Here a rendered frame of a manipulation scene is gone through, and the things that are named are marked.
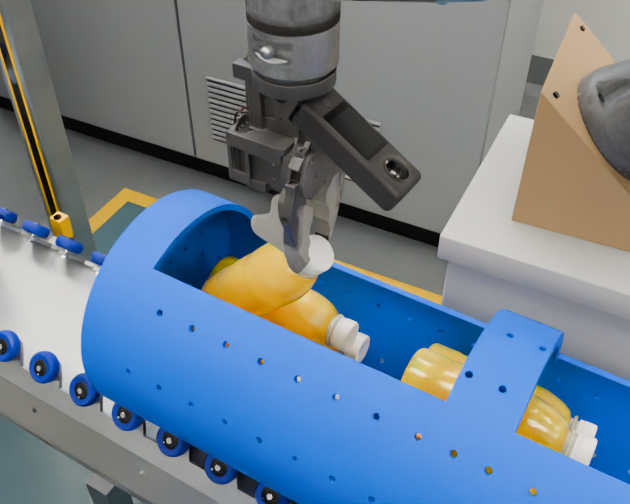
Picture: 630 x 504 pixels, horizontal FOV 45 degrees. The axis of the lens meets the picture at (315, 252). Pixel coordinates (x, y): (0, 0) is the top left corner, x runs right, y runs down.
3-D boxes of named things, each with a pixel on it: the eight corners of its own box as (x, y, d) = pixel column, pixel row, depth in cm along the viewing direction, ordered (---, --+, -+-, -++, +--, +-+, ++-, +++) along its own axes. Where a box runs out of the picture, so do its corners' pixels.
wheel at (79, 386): (81, 366, 102) (71, 368, 101) (106, 380, 101) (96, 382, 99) (72, 396, 103) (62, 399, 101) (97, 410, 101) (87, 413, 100)
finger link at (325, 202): (295, 213, 81) (286, 149, 74) (343, 231, 79) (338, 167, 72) (280, 232, 80) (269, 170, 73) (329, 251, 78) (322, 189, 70)
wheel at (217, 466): (234, 441, 93) (226, 445, 91) (246, 477, 92) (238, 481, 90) (205, 450, 95) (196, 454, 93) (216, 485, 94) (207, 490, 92)
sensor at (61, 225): (63, 230, 135) (56, 209, 131) (75, 236, 134) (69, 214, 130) (31, 256, 130) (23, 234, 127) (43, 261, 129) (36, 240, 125)
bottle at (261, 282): (235, 342, 89) (329, 302, 75) (186, 312, 87) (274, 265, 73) (255, 293, 93) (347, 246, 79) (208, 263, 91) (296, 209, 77)
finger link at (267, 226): (259, 255, 77) (263, 175, 72) (308, 275, 75) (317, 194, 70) (241, 269, 75) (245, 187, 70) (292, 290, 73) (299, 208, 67)
